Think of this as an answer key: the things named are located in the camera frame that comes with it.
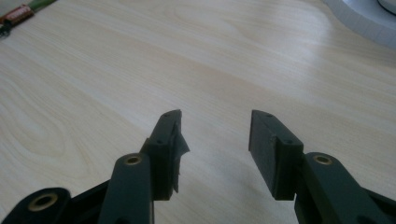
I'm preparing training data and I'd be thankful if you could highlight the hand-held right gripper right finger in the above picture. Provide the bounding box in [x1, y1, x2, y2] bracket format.
[247, 109, 392, 224]

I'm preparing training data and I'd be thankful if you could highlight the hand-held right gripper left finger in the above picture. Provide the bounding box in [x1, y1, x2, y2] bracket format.
[97, 108, 191, 224]

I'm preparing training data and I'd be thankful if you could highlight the white round tray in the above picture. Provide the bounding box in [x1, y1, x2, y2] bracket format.
[322, 0, 396, 49]

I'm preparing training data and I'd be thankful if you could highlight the red snack packet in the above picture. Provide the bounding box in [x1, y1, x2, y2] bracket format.
[0, 3, 35, 28]

